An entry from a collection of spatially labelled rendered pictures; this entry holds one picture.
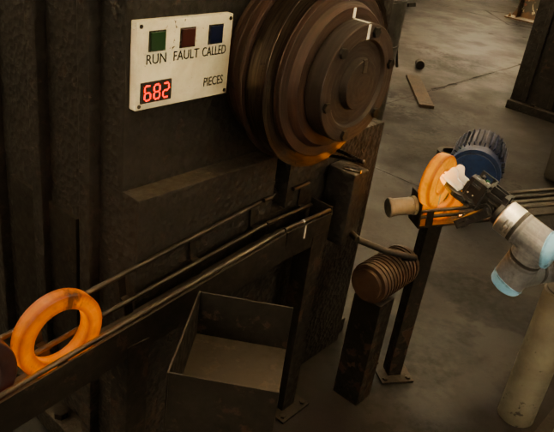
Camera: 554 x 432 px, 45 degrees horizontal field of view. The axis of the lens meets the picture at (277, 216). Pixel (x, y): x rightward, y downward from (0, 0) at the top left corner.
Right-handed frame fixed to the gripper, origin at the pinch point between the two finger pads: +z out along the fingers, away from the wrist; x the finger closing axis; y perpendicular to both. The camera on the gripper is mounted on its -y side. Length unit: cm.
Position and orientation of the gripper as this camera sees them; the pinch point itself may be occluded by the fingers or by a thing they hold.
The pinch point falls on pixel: (440, 174)
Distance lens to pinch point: 189.2
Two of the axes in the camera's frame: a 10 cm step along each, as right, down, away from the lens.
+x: -6.6, 2.7, -7.0
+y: 3.4, -7.3, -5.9
